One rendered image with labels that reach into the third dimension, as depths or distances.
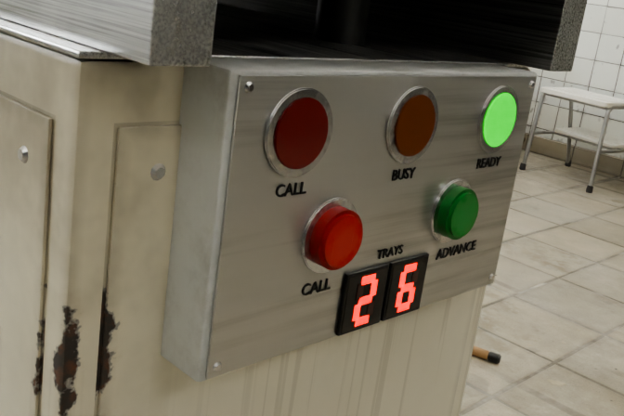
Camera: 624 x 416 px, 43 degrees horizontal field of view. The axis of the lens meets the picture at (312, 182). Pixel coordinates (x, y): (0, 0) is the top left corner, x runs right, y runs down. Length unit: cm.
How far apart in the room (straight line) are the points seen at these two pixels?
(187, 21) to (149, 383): 17
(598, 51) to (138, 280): 445
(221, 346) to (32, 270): 9
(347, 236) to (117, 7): 15
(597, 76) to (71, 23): 447
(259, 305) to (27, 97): 13
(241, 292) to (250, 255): 2
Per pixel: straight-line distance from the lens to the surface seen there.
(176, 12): 29
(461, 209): 44
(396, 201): 41
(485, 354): 205
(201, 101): 33
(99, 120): 32
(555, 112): 484
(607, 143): 427
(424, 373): 56
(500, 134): 47
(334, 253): 37
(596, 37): 474
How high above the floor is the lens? 88
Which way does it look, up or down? 15 degrees down
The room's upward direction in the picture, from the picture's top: 8 degrees clockwise
